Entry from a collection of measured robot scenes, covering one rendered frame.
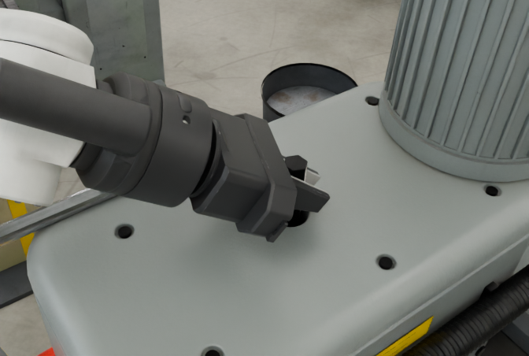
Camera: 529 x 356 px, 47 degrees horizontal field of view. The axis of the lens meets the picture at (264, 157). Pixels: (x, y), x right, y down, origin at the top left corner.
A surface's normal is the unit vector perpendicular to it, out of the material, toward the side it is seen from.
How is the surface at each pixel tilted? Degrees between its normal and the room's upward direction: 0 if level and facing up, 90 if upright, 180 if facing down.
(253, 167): 30
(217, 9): 0
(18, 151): 50
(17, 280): 0
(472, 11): 90
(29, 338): 0
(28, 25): 42
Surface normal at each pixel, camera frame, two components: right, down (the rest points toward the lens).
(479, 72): -0.49, 0.57
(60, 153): 0.55, 0.02
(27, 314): 0.05, -0.74
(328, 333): 0.31, -0.40
